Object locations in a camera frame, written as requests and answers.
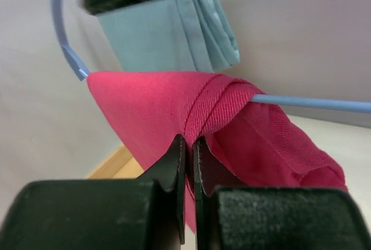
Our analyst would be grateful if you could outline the wooden clothes rack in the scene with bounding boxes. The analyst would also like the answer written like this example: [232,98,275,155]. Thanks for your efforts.
[88,145,144,179]

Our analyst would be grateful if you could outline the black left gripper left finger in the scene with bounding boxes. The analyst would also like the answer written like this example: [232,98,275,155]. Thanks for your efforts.
[1,135,186,249]

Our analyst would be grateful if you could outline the magenta trousers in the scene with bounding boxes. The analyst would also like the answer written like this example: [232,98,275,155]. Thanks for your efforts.
[86,71,348,233]

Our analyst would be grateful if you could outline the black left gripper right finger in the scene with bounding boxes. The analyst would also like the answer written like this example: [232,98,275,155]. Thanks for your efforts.
[193,138,370,249]

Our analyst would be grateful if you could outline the light blue trousers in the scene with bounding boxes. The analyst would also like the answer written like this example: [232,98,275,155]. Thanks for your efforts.
[99,0,240,72]

